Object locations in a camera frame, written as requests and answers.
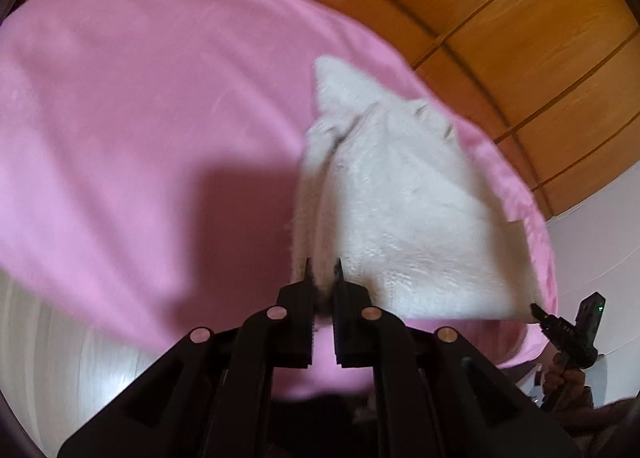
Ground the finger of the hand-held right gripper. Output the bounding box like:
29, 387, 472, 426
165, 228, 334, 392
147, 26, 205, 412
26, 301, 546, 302
530, 304, 556, 335

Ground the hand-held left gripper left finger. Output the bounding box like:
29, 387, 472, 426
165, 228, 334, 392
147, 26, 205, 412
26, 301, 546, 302
57, 258, 316, 458

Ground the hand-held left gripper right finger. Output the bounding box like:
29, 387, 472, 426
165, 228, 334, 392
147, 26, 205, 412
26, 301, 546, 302
332, 258, 583, 458

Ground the white fluffy towel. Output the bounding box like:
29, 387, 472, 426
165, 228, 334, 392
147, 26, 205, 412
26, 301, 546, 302
290, 55, 543, 321

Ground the person's right forearm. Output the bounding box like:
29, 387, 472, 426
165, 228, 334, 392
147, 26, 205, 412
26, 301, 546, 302
542, 385, 640, 458

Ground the person's right hand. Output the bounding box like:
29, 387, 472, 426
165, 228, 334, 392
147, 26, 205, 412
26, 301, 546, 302
542, 363, 588, 396

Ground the pink blanket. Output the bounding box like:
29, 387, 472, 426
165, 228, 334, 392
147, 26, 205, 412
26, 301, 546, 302
0, 0, 558, 399

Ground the wooden panelled wardrobe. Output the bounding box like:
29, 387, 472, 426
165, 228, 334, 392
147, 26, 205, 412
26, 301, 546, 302
75, 0, 640, 219

